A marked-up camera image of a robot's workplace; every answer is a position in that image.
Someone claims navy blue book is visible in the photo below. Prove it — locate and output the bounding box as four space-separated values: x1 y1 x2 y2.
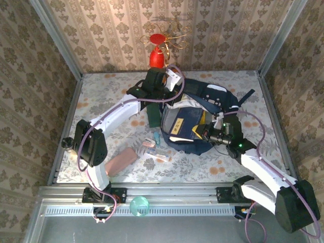
168 108 206 144

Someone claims dark green pencil case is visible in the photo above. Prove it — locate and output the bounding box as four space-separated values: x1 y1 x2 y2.
146 102 163 128

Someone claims navy blue backpack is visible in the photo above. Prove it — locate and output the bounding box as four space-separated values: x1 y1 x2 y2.
159 77 256 156

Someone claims pink stapler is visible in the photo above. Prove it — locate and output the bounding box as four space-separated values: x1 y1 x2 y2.
141 138 156 149

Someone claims clear pen pack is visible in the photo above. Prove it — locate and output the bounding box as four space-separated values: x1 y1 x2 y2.
145 149 172 163

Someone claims pink pencil case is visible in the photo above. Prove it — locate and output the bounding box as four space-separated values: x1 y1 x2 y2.
104 147 139 177

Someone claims red bell ornament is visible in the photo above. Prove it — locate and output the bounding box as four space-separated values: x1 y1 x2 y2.
148 47 166 69

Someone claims red and gold ornament stand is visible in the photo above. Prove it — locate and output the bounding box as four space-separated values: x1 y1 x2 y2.
140 21 191 86

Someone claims red round ornament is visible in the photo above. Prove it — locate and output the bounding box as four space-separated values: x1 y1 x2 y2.
149 33 167 45

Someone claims teal translucent tape roll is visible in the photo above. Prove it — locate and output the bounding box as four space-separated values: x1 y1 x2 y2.
129 196 150 217

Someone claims black lidded small jar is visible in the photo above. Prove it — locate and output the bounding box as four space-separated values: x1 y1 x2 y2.
61 136 75 153

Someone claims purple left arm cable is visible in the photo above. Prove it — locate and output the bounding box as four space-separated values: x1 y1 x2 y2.
77 64 185 224

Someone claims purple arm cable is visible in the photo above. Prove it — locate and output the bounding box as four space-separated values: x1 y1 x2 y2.
77 64 185 224
222 110 321 242

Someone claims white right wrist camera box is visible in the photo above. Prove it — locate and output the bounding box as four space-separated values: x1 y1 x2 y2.
213 112 225 129

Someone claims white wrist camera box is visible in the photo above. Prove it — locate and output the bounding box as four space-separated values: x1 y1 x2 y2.
213 112 225 129
166 67 185 92

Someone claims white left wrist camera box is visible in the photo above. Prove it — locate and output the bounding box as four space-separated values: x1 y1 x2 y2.
166 67 185 92

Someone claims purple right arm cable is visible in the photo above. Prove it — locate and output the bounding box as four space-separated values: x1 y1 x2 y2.
222 110 321 242

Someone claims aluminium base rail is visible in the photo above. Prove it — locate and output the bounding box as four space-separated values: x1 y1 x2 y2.
37 182 279 204

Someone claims slotted grey cable duct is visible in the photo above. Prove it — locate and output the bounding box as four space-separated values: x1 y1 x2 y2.
42 204 236 217

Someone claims aluminium frame post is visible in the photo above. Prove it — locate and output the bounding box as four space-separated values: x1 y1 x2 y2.
258 0 308 76
29 0 84 81

